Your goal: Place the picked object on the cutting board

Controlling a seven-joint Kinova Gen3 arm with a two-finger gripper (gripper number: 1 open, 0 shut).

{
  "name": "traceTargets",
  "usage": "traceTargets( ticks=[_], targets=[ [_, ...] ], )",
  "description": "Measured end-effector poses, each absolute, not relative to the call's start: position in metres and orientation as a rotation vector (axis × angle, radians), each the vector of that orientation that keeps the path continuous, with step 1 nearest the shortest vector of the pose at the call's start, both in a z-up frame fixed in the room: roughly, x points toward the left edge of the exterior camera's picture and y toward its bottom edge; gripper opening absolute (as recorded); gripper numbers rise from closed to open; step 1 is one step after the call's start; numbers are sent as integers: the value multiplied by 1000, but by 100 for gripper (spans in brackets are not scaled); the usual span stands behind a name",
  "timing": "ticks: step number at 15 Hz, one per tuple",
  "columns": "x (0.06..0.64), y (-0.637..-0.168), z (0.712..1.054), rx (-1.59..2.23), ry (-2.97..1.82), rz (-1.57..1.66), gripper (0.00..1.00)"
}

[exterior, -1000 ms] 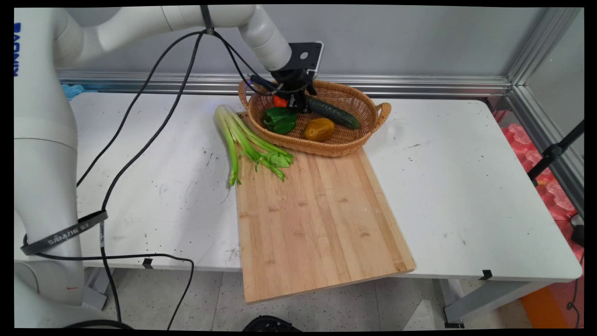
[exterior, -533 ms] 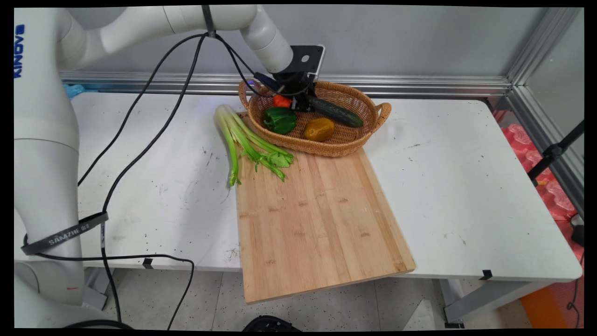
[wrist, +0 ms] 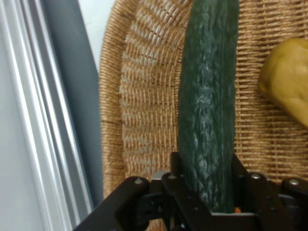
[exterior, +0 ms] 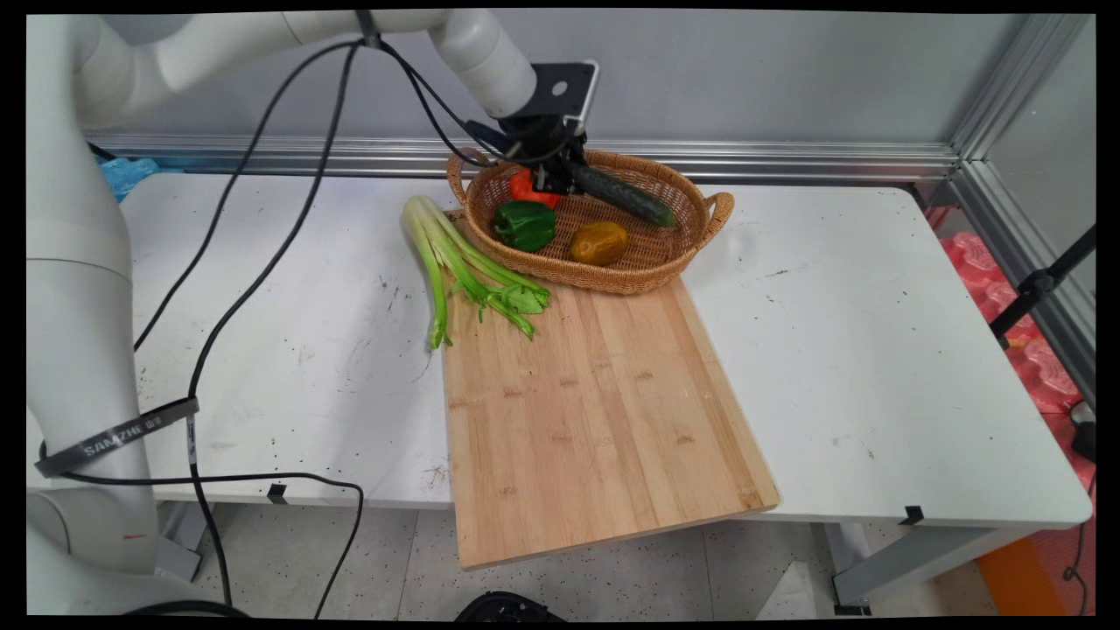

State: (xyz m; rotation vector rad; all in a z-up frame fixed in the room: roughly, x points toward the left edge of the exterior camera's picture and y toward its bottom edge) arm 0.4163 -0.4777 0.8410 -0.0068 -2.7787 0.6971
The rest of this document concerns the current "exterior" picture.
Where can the aluminium frame post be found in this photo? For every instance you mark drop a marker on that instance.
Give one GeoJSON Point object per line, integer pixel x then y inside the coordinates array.
{"type": "Point", "coordinates": [1019, 83]}

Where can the woven wicker basket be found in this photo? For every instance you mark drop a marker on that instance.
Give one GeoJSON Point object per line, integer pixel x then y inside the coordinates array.
{"type": "Point", "coordinates": [652, 262]}

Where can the dark green cucumber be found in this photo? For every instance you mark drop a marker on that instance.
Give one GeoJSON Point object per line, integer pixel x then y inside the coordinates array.
{"type": "Point", "coordinates": [626, 199]}

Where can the yellow brown bell pepper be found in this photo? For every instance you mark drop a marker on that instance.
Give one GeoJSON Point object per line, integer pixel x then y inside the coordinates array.
{"type": "Point", "coordinates": [600, 243]}

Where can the orange floor mat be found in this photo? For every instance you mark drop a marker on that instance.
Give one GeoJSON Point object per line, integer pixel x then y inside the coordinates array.
{"type": "Point", "coordinates": [1024, 577]}

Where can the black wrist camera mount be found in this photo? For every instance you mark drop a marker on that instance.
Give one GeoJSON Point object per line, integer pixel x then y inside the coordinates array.
{"type": "Point", "coordinates": [560, 87]}

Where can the black tripod leg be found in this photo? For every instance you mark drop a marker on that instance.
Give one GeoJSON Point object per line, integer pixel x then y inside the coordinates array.
{"type": "Point", "coordinates": [1038, 284]}

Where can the black round object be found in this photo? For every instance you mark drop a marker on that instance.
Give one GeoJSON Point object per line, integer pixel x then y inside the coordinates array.
{"type": "Point", "coordinates": [507, 608]}

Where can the long aluminium frame rail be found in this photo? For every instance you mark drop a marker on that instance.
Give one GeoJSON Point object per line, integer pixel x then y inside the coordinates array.
{"type": "Point", "coordinates": [787, 159]}

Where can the blue foam mat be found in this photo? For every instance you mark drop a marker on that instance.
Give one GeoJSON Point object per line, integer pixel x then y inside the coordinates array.
{"type": "Point", "coordinates": [131, 173]}

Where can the green bell pepper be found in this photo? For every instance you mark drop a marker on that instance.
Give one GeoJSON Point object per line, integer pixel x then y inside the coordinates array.
{"type": "Point", "coordinates": [525, 226]}

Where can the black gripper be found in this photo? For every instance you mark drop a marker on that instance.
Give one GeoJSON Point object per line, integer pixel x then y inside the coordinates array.
{"type": "Point", "coordinates": [542, 138]}

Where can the red foam mat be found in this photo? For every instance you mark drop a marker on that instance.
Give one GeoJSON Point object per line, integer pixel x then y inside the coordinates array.
{"type": "Point", "coordinates": [976, 267]}

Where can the short aluminium frame rail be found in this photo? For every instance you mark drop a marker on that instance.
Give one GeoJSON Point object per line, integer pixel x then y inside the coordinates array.
{"type": "Point", "coordinates": [1024, 262]}

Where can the green celery bunch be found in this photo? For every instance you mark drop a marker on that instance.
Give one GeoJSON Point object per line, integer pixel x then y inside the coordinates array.
{"type": "Point", "coordinates": [455, 258]}

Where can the black power adapter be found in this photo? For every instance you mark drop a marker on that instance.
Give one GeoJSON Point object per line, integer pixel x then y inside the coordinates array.
{"type": "Point", "coordinates": [1085, 437]}

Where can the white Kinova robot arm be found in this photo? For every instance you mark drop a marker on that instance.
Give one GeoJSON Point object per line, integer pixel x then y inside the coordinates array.
{"type": "Point", "coordinates": [79, 262]}

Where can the grey metal table leg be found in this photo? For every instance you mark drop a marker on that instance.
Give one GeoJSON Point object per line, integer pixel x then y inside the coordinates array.
{"type": "Point", "coordinates": [910, 560]}
{"type": "Point", "coordinates": [185, 534]}

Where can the bamboo cutting board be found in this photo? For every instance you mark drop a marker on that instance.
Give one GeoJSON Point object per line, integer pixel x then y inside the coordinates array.
{"type": "Point", "coordinates": [604, 420]}

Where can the black tape marker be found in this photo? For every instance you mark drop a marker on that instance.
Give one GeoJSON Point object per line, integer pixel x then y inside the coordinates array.
{"type": "Point", "coordinates": [277, 493]}
{"type": "Point", "coordinates": [912, 515]}

